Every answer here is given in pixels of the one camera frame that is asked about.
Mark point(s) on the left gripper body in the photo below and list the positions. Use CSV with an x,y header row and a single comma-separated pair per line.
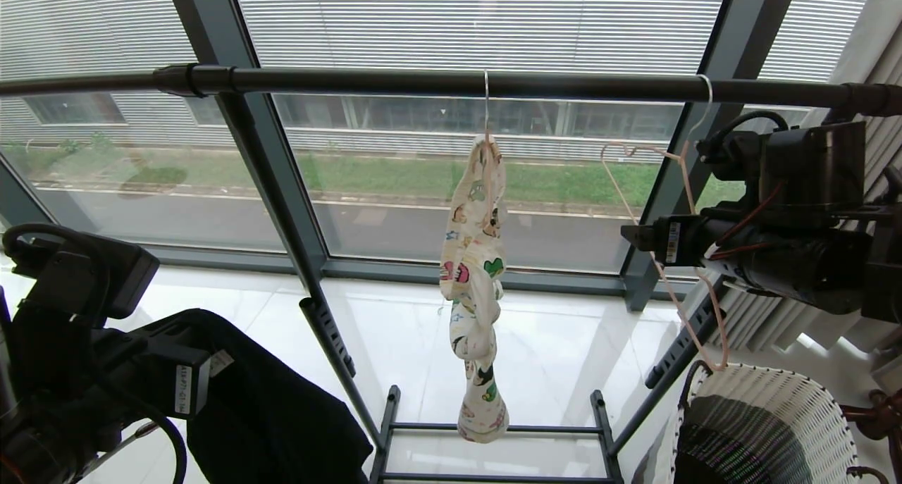
x,y
141,378

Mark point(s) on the window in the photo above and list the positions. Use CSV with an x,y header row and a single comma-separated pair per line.
x,y
458,19

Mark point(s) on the cream printed shorts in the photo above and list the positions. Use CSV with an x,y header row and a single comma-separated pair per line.
x,y
476,315

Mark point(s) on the black garment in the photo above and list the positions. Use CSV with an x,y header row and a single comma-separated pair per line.
x,y
282,413

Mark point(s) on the white laundry basket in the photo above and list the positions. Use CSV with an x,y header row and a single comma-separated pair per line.
x,y
775,399

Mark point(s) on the pink clothes hanger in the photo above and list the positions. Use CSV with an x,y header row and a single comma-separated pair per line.
x,y
634,220
486,118

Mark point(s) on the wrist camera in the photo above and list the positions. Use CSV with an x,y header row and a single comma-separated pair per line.
x,y
113,272
733,156

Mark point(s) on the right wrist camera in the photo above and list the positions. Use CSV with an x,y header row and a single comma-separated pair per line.
x,y
733,156

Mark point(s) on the black clothes rack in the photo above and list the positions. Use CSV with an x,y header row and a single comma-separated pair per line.
x,y
352,80

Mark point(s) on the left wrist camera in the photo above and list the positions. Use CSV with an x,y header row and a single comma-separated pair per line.
x,y
113,272

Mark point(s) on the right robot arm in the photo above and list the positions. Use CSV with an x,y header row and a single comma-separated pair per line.
x,y
810,167

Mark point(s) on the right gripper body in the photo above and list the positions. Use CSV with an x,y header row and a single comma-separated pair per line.
x,y
789,265

